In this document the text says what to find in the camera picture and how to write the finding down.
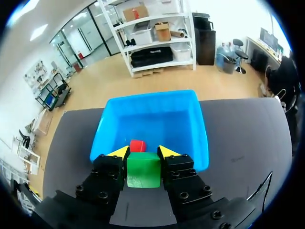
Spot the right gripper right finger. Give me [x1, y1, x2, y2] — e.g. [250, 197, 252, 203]
[156, 145, 214, 215]

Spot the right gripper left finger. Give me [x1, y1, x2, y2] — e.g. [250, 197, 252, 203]
[75, 146, 131, 211]

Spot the green cube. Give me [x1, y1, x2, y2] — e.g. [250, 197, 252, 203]
[126, 152, 161, 189]

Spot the red cube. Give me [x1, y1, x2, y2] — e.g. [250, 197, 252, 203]
[129, 139, 146, 153]

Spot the blue plastic bin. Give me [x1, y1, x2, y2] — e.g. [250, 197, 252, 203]
[89, 89, 210, 172]

